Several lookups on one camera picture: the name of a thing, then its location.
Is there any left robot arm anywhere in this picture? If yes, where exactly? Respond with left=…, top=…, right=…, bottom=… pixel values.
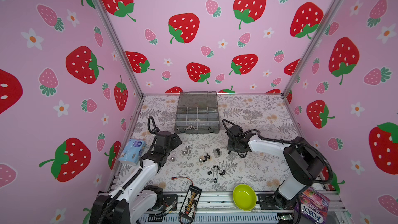
left=89, top=116, right=182, bottom=224

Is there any lime green bowl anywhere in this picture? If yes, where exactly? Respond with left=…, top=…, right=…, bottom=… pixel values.
left=233, top=184, right=257, bottom=211

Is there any purple Fox's candy bag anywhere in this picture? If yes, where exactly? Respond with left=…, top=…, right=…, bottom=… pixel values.
left=294, top=187, right=330, bottom=224

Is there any red black wire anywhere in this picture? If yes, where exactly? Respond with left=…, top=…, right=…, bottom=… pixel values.
left=171, top=176, right=194, bottom=187

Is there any black battery charger board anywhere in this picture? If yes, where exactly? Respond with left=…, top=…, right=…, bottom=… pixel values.
left=179, top=186, right=202, bottom=224

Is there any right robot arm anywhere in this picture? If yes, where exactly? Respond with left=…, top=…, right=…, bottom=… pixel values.
left=222, top=119, right=334, bottom=209

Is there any grey compartment organizer box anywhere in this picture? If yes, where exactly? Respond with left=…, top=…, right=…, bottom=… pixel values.
left=174, top=91, right=220, bottom=134

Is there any blue tissue pack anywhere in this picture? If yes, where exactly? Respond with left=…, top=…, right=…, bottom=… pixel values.
left=118, top=139, right=146, bottom=165

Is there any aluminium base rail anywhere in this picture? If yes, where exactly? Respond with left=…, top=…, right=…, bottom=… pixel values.
left=85, top=191, right=352, bottom=224

